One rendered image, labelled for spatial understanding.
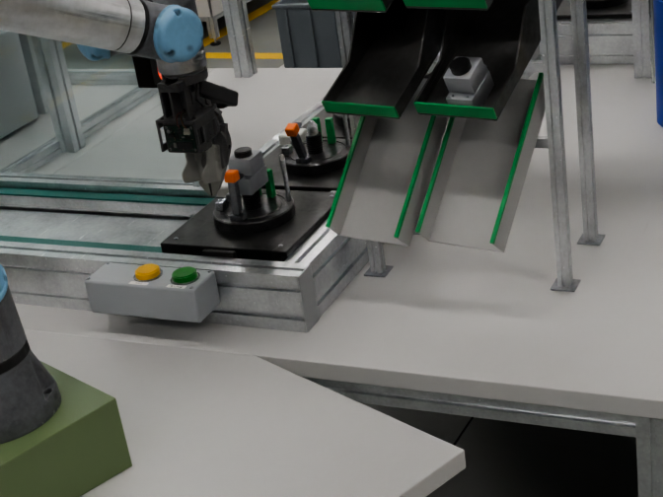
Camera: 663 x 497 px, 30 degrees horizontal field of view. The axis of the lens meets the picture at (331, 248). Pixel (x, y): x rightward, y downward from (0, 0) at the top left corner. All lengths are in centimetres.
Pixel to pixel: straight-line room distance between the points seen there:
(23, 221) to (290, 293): 73
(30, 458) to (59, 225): 87
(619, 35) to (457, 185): 121
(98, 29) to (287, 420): 59
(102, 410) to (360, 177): 59
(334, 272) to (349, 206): 13
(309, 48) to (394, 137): 216
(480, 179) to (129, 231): 73
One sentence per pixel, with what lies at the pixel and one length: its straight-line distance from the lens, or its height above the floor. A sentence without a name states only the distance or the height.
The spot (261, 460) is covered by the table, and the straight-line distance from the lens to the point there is 166.
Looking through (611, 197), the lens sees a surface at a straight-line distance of 230.
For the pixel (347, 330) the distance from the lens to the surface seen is 193.
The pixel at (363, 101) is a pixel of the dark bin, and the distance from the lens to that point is 187.
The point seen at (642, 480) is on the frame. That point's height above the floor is 72.
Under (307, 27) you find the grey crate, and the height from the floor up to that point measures 77.
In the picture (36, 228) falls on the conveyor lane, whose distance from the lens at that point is 241.
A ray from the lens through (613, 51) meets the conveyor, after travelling 304.
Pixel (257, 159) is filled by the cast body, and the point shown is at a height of 108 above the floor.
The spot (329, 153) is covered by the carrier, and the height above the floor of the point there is 99.
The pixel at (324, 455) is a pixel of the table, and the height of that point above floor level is 86.
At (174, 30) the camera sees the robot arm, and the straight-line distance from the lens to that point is 167.
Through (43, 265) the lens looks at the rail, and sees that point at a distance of 217.
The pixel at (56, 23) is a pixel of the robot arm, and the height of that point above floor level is 144.
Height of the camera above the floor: 178
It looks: 25 degrees down
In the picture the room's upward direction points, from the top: 9 degrees counter-clockwise
